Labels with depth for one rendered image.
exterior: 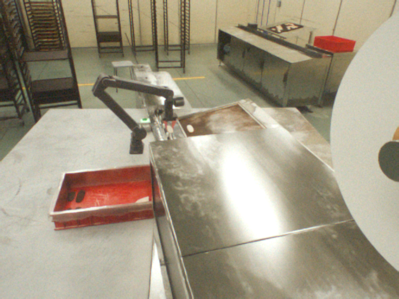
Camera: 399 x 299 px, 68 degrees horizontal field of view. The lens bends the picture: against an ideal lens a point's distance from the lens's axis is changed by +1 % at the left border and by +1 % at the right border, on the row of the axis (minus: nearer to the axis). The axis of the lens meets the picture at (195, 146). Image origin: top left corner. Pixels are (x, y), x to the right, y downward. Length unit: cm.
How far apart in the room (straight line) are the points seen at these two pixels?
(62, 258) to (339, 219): 103
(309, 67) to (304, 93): 37
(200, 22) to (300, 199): 851
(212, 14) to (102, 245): 837
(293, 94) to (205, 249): 400
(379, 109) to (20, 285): 125
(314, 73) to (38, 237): 400
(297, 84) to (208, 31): 521
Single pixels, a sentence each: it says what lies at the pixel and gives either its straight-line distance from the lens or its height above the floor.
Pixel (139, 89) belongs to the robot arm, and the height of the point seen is 123.
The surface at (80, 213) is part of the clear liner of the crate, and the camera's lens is 138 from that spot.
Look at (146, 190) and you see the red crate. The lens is 157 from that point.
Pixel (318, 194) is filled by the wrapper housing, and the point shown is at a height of 130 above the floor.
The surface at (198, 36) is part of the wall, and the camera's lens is 919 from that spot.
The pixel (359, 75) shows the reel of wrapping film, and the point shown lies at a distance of 37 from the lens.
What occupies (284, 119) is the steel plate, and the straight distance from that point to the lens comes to 247.
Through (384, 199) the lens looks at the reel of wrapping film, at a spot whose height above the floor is 161.
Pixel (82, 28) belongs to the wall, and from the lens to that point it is 881.
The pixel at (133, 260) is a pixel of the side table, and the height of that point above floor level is 82.
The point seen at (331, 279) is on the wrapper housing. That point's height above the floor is 130.
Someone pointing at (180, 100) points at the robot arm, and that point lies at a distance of 186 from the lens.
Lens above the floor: 181
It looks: 30 degrees down
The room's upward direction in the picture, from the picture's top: 1 degrees clockwise
